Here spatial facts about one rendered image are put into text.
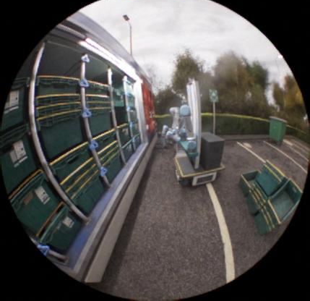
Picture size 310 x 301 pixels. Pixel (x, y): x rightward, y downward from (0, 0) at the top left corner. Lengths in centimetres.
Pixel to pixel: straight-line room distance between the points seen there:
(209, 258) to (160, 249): 59
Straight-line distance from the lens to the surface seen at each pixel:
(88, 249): 85
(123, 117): 169
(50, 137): 70
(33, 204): 73
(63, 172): 74
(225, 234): 150
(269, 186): 154
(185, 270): 134
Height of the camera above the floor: 131
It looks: 21 degrees down
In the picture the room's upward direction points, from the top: 7 degrees counter-clockwise
